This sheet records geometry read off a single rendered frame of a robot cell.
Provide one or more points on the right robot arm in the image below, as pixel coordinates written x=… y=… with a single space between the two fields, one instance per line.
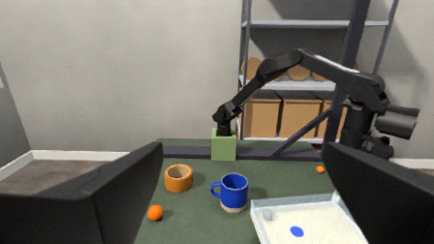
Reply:
x=366 y=91

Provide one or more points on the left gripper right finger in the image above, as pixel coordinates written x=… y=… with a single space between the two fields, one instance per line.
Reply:
x=390 y=203

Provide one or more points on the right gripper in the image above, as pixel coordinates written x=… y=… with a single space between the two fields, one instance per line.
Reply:
x=352 y=138

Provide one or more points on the blue ceramic mug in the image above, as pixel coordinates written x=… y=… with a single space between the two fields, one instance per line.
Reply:
x=233 y=193

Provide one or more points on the orange cylinder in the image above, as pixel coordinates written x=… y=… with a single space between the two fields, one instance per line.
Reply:
x=178 y=185

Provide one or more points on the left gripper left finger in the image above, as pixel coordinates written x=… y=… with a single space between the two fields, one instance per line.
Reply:
x=105 y=205

